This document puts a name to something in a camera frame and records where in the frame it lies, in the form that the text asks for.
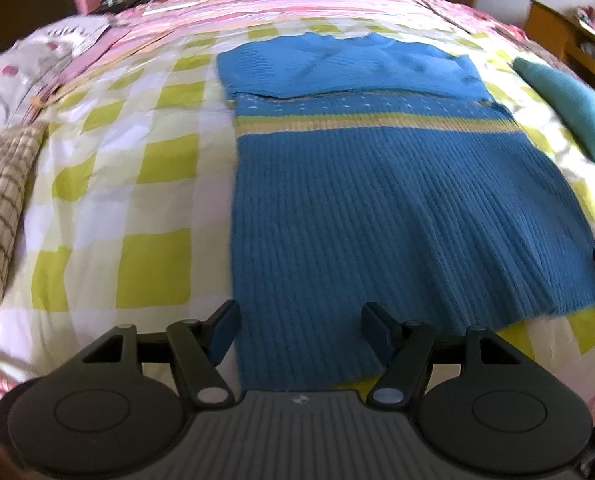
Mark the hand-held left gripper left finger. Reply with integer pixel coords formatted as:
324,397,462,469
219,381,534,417
80,300,241,408

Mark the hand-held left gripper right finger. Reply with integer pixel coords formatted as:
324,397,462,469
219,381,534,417
361,302,521,408

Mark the blue striped knit sweater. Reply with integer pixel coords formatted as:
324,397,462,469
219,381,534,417
216,31,595,392

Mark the teal folded garment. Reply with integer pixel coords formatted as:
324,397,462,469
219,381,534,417
512,56,595,171

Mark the yellow-green checked quilt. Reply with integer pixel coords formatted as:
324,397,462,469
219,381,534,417
0,7,595,391

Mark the wooden cabinet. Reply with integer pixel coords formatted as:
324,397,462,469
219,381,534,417
522,0,595,83

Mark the brown plaid cloth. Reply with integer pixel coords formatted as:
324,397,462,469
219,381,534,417
0,124,49,322

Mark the grey pillow with pink dots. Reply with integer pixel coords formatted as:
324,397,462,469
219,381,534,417
0,15,112,136

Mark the white book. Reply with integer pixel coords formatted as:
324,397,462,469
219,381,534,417
141,0,204,14

